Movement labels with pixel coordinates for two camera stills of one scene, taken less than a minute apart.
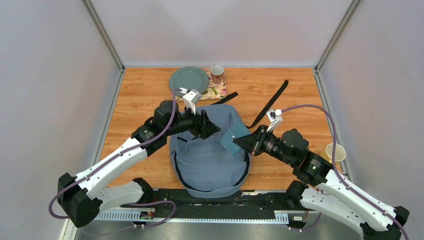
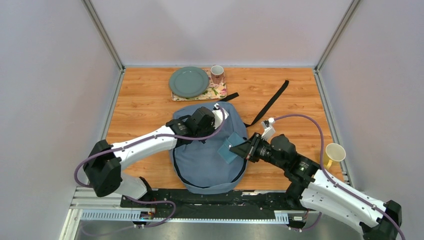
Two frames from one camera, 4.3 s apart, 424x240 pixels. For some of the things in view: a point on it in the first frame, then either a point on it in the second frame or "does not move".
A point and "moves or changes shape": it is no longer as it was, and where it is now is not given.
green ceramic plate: (190, 78) does not move
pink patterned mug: (217, 74) does not move
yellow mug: (340, 152) does not move
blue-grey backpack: (206, 168) moves or changes shape
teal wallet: (235, 131) -> (228, 155)
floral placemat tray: (213, 91) does not move
